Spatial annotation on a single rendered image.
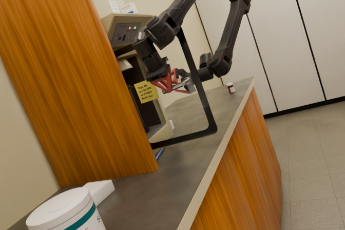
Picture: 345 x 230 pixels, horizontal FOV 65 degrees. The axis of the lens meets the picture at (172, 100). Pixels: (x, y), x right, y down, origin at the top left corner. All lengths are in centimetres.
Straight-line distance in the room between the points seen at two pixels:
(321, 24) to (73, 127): 341
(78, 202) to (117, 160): 47
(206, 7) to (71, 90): 323
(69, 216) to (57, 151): 66
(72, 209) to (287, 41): 364
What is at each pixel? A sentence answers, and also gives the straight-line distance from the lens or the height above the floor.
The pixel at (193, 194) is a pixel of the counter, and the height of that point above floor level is 94.
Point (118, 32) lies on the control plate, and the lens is 108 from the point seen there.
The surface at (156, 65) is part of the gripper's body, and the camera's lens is 85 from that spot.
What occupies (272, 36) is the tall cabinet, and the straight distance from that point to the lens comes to 397.
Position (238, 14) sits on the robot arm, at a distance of 128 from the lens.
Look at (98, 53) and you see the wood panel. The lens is 96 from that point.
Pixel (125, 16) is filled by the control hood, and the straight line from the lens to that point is 108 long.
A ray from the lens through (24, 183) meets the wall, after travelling 126.
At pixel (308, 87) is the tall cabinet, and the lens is 408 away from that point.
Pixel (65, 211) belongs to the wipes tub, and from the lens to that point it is 60.
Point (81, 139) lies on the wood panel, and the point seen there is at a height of 112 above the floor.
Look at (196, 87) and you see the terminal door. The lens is 94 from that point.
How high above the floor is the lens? 129
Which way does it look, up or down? 8 degrees down
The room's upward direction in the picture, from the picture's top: 21 degrees counter-clockwise
